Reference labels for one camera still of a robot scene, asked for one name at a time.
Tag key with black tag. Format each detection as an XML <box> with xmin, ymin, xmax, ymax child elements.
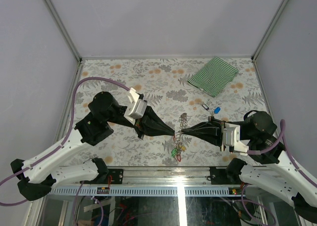
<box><xmin>196</xmin><ymin>103</ymin><xmax>209</xmax><ymax>111</ymax></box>

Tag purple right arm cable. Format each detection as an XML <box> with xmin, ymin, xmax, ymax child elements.
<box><xmin>247</xmin><ymin>119</ymin><xmax>317</xmax><ymax>187</ymax></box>

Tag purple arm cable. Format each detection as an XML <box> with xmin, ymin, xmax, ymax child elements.
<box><xmin>0</xmin><ymin>77</ymin><xmax>131</xmax><ymax>207</ymax></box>
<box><xmin>247</xmin><ymin>119</ymin><xmax>317</xmax><ymax>187</ymax></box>

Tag floral tablecloth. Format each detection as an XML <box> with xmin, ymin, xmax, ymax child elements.
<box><xmin>67</xmin><ymin>58</ymin><xmax>266</xmax><ymax>167</ymax></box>

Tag red key tag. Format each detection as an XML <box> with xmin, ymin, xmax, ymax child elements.
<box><xmin>175</xmin><ymin>155</ymin><xmax>181</xmax><ymax>162</ymax></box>

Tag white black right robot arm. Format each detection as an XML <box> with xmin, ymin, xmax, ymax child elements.
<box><xmin>181</xmin><ymin>111</ymin><xmax>317</xmax><ymax>223</ymax></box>

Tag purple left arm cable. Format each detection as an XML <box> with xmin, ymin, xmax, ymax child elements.
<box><xmin>0</xmin><ymin>77</ymin><xmax>131</xmax><ymax>207</ymax></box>

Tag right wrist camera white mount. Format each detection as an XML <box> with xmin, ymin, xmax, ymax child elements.
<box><xmin>222</xmin><ymin>123</ymin><xmax>249</xmax><ymax>156</ymax></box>

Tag key with blue tag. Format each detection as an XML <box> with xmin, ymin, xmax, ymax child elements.
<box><xmin>213</xmin><ymin>107</ymin><xmax>221</xmax><ymax>114</ymax></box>

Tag green key tag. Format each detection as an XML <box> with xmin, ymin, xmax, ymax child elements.
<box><xmin>171</xmin><ymin>148</ymin><xmax>178</xmax><ymax>157</ymax></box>

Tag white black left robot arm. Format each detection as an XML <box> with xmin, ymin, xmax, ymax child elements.
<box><xmin>10</xmin><ymin>91</ymin><xmax>175</xmax><ymax>201</ymax></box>

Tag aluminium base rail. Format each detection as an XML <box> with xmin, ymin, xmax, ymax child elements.
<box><xmin>52</xmin><ymin>167</ymin><xmax>244</xmax><ymax>197</ymax></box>

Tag metal key organizer ring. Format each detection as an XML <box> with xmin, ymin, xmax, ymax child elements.
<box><xmin>173</xmin><ymin>113</ymin><xmax>189</xmax><ymax>152</ymax></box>

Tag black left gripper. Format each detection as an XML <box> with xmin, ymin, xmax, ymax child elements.
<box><xmin>106</xmin><ymin>105</ymin><xmax>177</xmax><ymax>139</ymax></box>

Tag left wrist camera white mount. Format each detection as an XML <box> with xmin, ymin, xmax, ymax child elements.
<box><xmin>124</xmin><ymin>88</ymin><xmax>147</xmax><ymax>122</ymax></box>

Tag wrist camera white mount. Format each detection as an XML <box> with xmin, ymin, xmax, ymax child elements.
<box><xmin>222</xmin><ymin>123</ymin><xmax>249</xmax><ymax>156</ymax></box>
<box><xmin>124</xmin><ymin>88</ymin><xmax>147</xmax><ymax>122</ymax></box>

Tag green white striped cloth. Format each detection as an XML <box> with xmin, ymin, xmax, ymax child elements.
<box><xmin>188</xmin><ymin>56</ymin><xmax>239</xmax><ymax>97</ymax></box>

